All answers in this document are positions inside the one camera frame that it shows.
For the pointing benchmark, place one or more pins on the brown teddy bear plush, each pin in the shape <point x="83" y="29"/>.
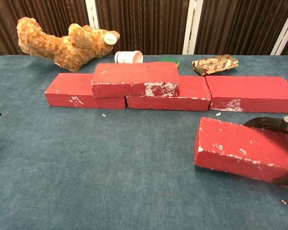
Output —
<point x="62" y="48"/>

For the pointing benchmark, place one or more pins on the green yellow sponge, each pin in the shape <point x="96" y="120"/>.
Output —
<point x="170" y="59"/>

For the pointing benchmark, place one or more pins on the white partition post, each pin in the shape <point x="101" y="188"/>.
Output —
<point x="284" y="36"/>
<point x="92" y="14"/>
<point x="192" y="26"/>

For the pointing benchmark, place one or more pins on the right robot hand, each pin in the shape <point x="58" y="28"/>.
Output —
<point x="273" y="123"/>

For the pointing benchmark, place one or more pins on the gold wrapped snack packet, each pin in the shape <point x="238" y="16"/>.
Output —
<point x="216" y="63"/>

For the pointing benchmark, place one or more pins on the white paper cup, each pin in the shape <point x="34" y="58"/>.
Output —
<point x="128" y="57"/>

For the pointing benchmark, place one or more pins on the red foam brick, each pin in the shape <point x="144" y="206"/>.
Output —
<point x="249" y="91"/>
<point x="134" y="74"/>
<point x="235" y="143"/>
<point x="194" y="93"/>
<point x="67" y="88"/>

